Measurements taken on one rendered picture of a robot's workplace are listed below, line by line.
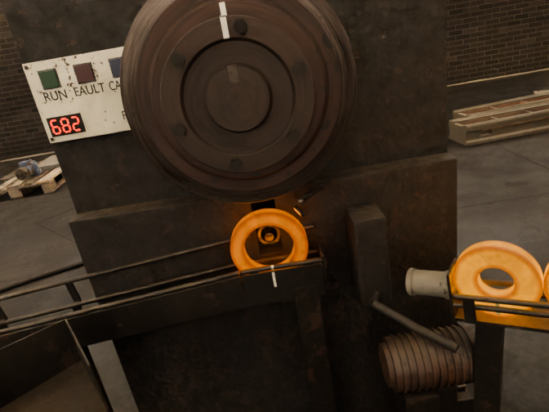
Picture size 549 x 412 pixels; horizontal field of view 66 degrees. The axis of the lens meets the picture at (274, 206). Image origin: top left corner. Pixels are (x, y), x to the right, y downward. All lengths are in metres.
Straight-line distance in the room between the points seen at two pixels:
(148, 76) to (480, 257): 0.72
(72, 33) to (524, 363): 1.73
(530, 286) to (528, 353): 0.97
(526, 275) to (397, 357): 0.32
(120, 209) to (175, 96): 0.42
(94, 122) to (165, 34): 0.32
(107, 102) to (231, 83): 0.38
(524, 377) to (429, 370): 0.78
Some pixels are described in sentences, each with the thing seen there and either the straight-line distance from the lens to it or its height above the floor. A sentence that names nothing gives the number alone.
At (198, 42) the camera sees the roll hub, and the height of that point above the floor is 1.22.
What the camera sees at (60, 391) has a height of 0.60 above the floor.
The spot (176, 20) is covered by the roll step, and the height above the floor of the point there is 1.26.
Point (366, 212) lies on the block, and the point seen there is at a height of 0.80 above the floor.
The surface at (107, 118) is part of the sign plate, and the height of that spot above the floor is 1.09.
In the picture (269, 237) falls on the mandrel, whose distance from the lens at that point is 1.09.
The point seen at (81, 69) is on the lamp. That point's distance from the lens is 1.08.
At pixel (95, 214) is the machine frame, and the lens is 1.15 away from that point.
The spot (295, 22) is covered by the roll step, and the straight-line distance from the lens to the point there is 0.84.
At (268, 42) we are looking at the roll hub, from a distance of 0.79.
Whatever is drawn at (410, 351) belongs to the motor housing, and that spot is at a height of 0.52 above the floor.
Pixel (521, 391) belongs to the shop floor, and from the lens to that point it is 1.74.
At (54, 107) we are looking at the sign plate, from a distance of 1.12.
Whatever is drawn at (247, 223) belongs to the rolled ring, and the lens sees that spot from 0.98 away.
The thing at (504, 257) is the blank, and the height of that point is 0.76.
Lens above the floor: 1.21
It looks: 22 degrees down
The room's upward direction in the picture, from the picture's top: 10 degrees counter-clockwise
